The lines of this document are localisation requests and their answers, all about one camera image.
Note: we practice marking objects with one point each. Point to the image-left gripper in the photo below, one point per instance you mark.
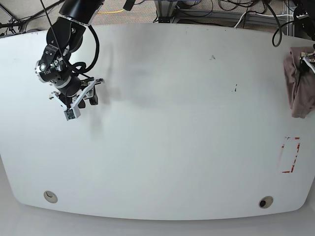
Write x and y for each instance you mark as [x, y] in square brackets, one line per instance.
[69, 79]

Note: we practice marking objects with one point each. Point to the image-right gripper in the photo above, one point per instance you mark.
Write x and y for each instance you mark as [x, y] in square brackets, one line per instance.
[303, 66]

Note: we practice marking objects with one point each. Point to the mauve T-shirt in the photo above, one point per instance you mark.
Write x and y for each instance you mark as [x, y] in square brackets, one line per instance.
[300, 82]

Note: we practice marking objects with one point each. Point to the white power strip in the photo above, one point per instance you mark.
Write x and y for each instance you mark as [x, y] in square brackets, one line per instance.
[302, 13]

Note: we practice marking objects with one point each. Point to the black tripod on floor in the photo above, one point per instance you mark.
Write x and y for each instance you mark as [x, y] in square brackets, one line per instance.
[19, 25]

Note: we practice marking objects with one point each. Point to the red tape rectangle marker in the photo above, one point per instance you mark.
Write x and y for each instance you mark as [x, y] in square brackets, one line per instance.
[289, 153]

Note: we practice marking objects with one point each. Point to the image-left white wrist camera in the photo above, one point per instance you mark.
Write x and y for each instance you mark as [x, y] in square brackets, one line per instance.
[74, 111]

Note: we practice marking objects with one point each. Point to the left table cable grommet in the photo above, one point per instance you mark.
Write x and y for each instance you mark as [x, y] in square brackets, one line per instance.
[50, 197]

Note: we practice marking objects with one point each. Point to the table cable grommet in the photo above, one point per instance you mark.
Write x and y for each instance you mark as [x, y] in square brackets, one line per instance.
[265, 202]
[50, 197]

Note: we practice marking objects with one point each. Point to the aluminium frame stand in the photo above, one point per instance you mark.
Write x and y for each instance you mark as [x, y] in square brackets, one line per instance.
[166, 11]

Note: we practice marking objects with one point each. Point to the right table cable grommet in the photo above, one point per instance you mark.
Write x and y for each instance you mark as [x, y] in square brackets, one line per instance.
[265, 202]

